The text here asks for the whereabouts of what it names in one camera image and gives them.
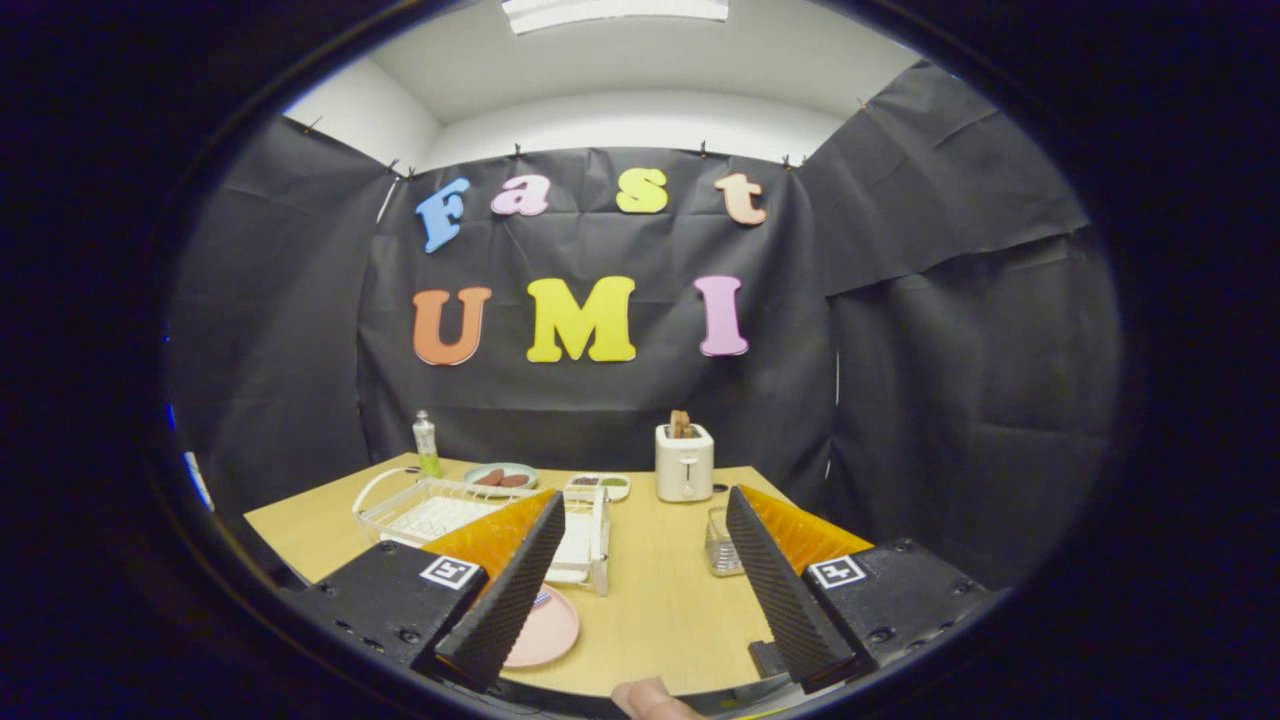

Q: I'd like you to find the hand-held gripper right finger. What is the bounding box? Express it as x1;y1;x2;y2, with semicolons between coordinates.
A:
727;485;991;696

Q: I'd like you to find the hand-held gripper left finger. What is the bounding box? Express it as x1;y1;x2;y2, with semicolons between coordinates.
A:
290;490;566;693

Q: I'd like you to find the pink plate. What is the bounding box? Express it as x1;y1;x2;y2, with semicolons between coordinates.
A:
503;585;581;669

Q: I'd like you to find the metal wire basket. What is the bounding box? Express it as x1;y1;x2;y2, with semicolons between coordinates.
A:
705;506;746;578

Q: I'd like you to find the white wire dish rack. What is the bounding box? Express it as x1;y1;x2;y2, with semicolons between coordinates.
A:
352;466;612;597

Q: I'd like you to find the pale green plate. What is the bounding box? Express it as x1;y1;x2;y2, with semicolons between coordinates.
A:
463;462;540;496

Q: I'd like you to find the small white sauce dish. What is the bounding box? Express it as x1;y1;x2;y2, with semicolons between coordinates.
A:
565;473;632;503

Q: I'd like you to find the cream toaster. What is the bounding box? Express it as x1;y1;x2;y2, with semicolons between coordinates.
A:
655;423;715;503

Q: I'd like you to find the clear bottle with green liquid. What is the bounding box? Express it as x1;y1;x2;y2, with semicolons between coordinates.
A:
413;409;442;478

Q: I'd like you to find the black backdrop cloth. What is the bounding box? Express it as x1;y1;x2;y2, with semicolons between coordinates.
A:
165;60;1121;591

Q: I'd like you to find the ceiling light panel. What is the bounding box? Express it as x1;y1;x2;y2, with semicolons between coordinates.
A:
502;0;729;35

